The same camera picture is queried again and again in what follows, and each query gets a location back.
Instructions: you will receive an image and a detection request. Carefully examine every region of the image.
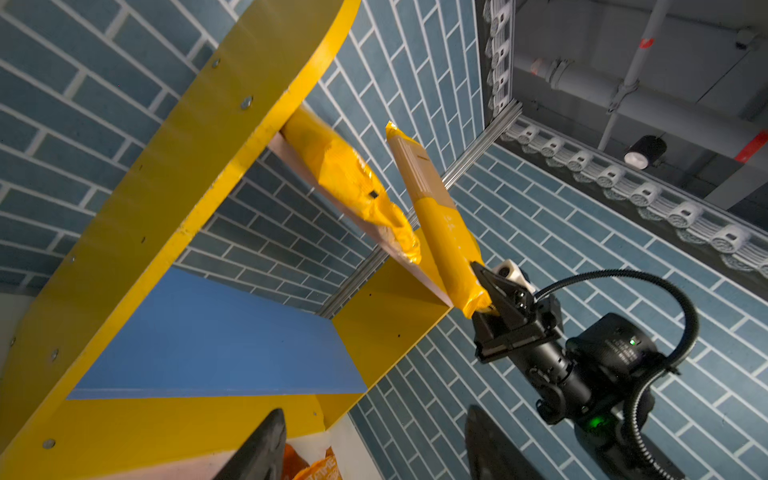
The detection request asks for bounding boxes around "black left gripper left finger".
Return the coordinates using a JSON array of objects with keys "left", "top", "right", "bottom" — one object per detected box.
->
[{"left": 213, "top": 408, "right": 286, "bottom": 480}]

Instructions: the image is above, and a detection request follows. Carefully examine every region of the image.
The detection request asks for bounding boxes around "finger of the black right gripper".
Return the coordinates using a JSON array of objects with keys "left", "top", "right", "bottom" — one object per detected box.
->
[{"left": 471, "top": 262, "right": 528, "bottom": 324}]

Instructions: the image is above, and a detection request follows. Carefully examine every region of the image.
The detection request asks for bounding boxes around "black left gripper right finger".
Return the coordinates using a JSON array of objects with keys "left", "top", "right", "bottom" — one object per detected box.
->
[{"left": 465, "top": 405, "right": 544, "bottom": 480}]

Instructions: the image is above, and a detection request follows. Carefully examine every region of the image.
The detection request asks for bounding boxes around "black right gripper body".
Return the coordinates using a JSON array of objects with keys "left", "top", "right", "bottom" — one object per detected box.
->
[{"left": 472, "top": 297, "right": 660, "bottom": 426}]

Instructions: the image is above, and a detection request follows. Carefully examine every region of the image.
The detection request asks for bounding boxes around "orange pasta bag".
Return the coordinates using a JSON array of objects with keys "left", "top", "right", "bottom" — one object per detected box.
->
[{"left": 281, "top": 445, "right": 342, "bottom": 480}]

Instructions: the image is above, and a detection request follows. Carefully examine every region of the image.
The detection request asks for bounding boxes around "yellow spaghetti bag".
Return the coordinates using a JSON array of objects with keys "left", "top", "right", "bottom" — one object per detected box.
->
[
  {"left": 386, "top": 122, "right": 491, "bottom": 319},
  {"left": 281, "top": 106, "right": 422, "bottom": 265}
]

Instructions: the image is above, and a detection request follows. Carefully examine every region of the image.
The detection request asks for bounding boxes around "yellow shelf with coloured boards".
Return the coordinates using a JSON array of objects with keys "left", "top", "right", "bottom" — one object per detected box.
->
[{"left": 1, "top": 1, "right": 482, "bottom": 479}]

